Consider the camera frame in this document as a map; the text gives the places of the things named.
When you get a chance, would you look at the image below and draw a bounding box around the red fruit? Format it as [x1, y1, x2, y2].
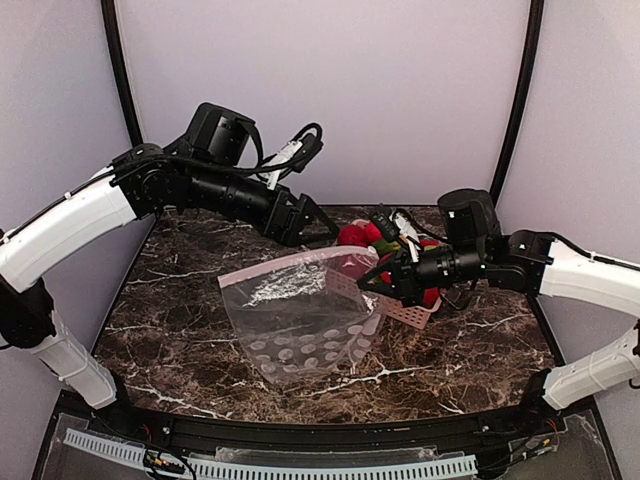
[419, 288, 440, 309]
[364, 222, 383, 245]
[337, 224, 369, 247]
[374, 270, 401, 289]

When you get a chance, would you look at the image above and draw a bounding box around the clear zip top bag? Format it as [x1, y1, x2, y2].
[218, 246, 387, 385]

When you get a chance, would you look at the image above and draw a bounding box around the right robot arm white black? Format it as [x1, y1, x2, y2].
[358, 189, 639, 415]

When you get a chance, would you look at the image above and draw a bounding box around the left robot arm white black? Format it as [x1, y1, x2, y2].
[1, 103, 338, 423]

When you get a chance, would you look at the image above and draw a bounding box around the pink plastic basket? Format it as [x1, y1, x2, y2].
[326, 219, 442, 330]

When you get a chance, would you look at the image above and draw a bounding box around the green orange mango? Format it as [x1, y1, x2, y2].
[373, 239, 401, 258]

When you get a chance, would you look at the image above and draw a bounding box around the red chili pepper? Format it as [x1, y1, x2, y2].
[420, 239, 442, 250]

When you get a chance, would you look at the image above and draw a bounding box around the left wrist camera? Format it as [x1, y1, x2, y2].
[184, 102, 262, 167]

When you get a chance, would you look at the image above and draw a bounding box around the black front frame rail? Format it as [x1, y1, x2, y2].
[132, 407, 553, 453]

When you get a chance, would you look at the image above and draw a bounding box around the left black frame post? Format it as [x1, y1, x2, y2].
[100, 0, 143, 146]

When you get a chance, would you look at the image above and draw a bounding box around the black frame post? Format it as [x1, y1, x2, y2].
[489, 0, 545, 205]
[100, 0, 143, 146]

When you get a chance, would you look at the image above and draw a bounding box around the white slotted cable duct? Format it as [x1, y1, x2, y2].
[63, 428, 478, 479]

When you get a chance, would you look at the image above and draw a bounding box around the right black frame post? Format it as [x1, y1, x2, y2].
[489, 0, 545, 205]

